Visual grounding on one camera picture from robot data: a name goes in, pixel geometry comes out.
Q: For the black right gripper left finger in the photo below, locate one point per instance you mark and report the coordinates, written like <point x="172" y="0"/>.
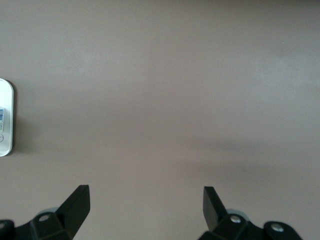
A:
<point x="72" y="212"/>

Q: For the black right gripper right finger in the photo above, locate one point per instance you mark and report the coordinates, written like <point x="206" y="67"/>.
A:
<point x="212" y="212"/>

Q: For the blue white milk carton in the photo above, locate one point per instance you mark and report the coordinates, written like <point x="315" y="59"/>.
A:
<point x="2" y="113"/>

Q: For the white rabbit print tray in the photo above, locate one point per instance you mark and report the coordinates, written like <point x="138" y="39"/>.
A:
<point x="8" y="100"/>

